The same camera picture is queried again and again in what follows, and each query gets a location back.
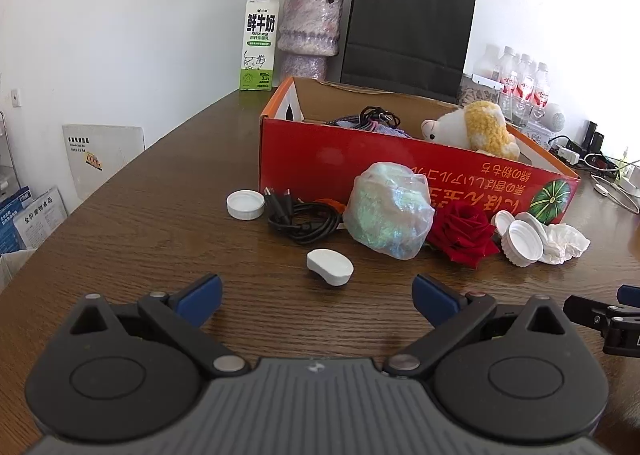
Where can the red rose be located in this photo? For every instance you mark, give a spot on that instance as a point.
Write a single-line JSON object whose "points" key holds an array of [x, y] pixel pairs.
{"points": [[462, 232]]}

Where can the yellow white plush toy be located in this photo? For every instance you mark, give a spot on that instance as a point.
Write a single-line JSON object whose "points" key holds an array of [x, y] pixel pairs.
{"points": [[475, 127]]}

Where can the purple textured vase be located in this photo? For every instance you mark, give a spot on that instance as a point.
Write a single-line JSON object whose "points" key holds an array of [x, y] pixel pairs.
{"points": [[310, 35]]}

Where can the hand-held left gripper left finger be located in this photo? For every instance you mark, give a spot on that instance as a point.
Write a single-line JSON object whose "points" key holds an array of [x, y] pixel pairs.
{"points": [[200, 297]]}

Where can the ribbed white bottle cap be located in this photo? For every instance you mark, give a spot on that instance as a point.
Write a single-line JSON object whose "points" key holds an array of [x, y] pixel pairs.
{"points": [[522, 245]]}

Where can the white kidney shaped case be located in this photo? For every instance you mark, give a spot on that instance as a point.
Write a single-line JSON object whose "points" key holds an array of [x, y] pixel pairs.
{"points": [[330, 267]]}

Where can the black paper bag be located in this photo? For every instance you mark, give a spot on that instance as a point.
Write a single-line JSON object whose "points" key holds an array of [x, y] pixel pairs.
{"points": [[410, 30]]}

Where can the clear drinking glass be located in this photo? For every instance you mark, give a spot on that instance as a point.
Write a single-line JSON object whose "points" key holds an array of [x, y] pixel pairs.
{"points": [[521, 115]]}

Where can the white wall socket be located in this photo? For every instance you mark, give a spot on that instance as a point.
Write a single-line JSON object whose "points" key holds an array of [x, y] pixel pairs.
{"points": [[16, 98]]}

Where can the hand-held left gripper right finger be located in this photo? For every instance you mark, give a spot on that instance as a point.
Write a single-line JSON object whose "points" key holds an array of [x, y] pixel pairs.
{"points": [[434, 300]]}

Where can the iridescent ball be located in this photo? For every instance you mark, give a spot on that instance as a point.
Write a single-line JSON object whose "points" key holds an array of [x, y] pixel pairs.
{"points": [[387, 210]]}

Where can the clear seed container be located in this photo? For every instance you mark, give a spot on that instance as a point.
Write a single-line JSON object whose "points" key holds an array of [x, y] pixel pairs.
{"points": [[477, 90]]}

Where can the small white bottle cap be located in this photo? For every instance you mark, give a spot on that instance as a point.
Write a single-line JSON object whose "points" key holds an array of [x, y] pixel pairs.
{"points": [[502, 221], [531, 221]]}

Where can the white power adapter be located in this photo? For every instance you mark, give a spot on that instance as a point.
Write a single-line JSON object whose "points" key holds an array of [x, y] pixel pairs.
{"points": [[569, 155]]}

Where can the black rectangular device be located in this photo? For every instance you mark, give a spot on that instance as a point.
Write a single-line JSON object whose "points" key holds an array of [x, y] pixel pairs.
{"points": [[594, 135]]}

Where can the white round speaker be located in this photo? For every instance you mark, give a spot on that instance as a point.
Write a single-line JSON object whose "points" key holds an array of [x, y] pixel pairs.
{"points": [[555, 117]]}

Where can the white power strip with chargers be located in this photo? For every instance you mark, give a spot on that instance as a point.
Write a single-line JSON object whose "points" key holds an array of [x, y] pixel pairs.
{"points": [[600, 160]]}

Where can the smooth white bottle cap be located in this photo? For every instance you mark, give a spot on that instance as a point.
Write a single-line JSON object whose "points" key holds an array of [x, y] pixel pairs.
{"points": [[245, 205]]}

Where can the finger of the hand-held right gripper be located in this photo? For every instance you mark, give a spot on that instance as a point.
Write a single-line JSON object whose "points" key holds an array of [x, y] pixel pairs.
{"points": [[590, 312], [629, 296]]}

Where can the white tissue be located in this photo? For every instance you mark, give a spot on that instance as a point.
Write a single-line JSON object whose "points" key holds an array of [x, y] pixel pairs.
{"points": [[565, 242]]}

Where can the white green milk carton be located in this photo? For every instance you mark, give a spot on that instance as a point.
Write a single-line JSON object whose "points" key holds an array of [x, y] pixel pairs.
{"points": [[260, 40]]}

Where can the red cardboard box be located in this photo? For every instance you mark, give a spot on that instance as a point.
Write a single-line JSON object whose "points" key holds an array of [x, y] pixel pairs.
{"points": [[320, 155]]}

